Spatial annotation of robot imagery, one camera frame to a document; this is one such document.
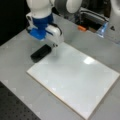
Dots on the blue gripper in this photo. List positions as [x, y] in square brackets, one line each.
[44, 28]

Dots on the black whiteboard eraser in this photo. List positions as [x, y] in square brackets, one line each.
[41, 53]

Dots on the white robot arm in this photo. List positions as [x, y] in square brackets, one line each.
[43, 8]

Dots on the orange object on table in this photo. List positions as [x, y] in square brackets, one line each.
[82, 28]

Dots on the black equipment box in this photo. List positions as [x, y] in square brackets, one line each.
[90, 20]

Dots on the clear plastic bottle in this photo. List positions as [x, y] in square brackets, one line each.
[102, 29]

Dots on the white whiteboard panel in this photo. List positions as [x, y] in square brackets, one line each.
[75, 78]

